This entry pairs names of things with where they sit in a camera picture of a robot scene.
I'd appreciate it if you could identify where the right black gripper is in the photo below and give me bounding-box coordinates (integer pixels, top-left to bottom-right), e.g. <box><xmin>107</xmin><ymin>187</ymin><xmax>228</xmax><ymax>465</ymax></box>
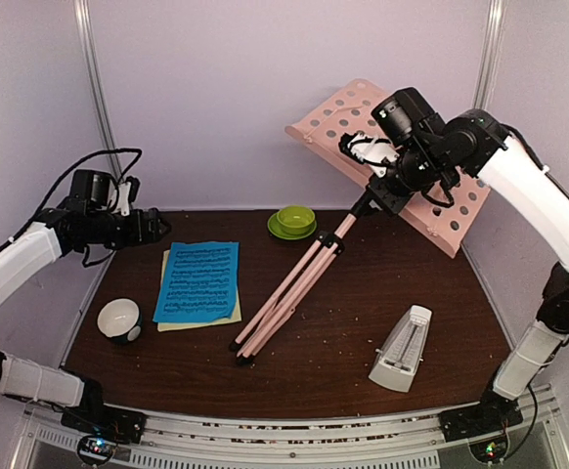
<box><xmin>366</xmin><ymin>139</ymin><xmax>455</xmax><ymax>214</ymax></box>

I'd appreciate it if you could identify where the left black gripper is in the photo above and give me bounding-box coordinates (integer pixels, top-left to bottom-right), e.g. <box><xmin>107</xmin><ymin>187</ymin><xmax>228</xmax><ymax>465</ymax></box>
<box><xmin>88</xmin><ymin>207</ymin><xmax>172</xmax><ymax>250</ymax></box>

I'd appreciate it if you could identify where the blue sheet music paper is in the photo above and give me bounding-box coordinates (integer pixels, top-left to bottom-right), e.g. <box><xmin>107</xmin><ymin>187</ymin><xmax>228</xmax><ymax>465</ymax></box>
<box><xmin>153</xmin><ymin>241</ymin><xmax>240</xmax><ymax>325</ymax></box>

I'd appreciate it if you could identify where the pink music stand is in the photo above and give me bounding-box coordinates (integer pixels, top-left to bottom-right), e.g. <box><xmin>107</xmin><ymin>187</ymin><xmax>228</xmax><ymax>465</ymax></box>
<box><xmin>229</xmin><ymin>78</ymin><xmax>489</xmax><ymax>365</ymax></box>

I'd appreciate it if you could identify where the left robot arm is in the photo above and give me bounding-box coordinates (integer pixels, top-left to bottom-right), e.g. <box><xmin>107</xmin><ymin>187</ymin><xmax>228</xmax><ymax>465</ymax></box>
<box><xmin>0</xmin><ymin>208</ymin><xmax>171</xmax><ymax>434</ymax></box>

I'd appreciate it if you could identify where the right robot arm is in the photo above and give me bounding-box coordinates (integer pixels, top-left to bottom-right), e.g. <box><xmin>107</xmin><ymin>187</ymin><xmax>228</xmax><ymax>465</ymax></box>
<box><xmin>372</xmin><ymin>100</ymin><xmax>569</xmax><ymax>432</ymax></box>

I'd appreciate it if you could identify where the white bowl dark outside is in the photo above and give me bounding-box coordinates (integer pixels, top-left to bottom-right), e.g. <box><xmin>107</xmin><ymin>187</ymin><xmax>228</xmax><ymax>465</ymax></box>
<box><xmin>97</xmin><ymin>298</ymin><xmax>143</xmax><ymax>345</ymax></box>

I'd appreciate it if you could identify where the yellow paper sheet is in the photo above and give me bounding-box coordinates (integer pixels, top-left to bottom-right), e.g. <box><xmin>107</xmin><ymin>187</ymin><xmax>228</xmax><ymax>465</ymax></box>
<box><xmin>156</xmin><ymin>249</ymin><xmax>242</xmax><ymax>332</ymax></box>

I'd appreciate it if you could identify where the green bowl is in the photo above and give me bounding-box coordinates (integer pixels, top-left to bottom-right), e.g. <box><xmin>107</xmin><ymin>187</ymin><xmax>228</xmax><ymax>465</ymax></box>
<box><xmin>277</xmin><ymin>205</ymin><xmax>316</xmax><ymax>234</ymax></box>

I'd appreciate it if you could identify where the grey metronome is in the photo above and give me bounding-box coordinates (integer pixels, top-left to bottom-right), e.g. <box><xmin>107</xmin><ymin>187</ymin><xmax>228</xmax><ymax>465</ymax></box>
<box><xmin>368</xmin><ymin>305</ymin><xmax>432</xmax><ymax>393</ymax></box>

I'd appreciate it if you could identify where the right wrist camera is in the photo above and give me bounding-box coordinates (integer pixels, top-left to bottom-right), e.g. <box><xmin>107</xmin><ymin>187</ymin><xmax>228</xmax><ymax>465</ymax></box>
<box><xmin>338</xmin><ymin>87</ymin><xmax>444</xmax><ymax>176</ymax></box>

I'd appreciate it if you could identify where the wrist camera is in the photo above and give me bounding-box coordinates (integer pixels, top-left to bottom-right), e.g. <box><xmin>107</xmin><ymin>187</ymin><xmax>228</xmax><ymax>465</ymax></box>
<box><xmin>338</xmin><ymin>87</ymin><xmax>444</xmax><ymax>176</ymax></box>
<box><xmin>66</xmin><ymin>170</ymin><xmax>141</xmax><ymax>216</ymax></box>

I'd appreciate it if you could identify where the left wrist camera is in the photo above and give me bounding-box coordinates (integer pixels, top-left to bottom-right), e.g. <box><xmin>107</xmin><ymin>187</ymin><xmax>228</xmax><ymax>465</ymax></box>
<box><xmin>66</xmin><ymin>170</ymin><xmax>141</xmax><ymax>216</ymax></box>

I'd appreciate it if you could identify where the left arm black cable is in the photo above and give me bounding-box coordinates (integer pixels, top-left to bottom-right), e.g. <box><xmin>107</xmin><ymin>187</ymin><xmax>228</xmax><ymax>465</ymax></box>
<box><xmin>34</xmin><ymin>148</ymin><xmax>144</xmax><ymax>216</ymax></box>

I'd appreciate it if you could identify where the right frame post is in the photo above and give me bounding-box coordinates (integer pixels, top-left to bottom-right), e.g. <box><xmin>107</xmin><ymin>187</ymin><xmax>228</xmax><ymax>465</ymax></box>
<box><xmin>473</xmin><ymin>0</ymin><xmax>506</xmax><ymax>109</ymax></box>

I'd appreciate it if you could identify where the frame post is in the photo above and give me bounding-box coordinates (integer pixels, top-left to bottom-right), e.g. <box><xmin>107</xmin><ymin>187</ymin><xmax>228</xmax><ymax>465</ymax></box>
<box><xmin>73</xmin><ymin>0</ymin><xmax>121</xmax><ymax>177</ymax></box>
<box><xmin>473</xmin><ymin>0</ymin><xmax>506</xmax><ymax>109</ymax></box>

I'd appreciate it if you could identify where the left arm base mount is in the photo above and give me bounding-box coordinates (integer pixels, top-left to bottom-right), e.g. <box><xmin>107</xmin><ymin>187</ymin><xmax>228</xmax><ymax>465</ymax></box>
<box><xmin>60</xmin><ymin>405</ymin><xmax>147</xmax><ymax>468</ymax></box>

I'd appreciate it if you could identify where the left frame post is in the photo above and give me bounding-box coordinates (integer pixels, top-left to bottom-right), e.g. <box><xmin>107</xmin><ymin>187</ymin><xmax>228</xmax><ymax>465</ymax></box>
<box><xmin>73</xmin><ymin>0</ymin><xmax>121</xmax><ymax>177</ymax></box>

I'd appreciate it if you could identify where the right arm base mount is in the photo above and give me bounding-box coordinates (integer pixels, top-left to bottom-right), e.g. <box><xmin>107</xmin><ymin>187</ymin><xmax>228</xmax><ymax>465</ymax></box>
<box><xmin>438</xmin><ymin>404</ymin><xmax>523</xmax><ymax>465</ymax></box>

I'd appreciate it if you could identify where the aluminium front rail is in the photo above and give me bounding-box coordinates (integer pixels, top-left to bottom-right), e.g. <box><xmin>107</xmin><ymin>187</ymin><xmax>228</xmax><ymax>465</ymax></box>
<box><xmin>20</xmin><ymin>385</ymin><xmax>569</xmax><ymax>469</ymax></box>

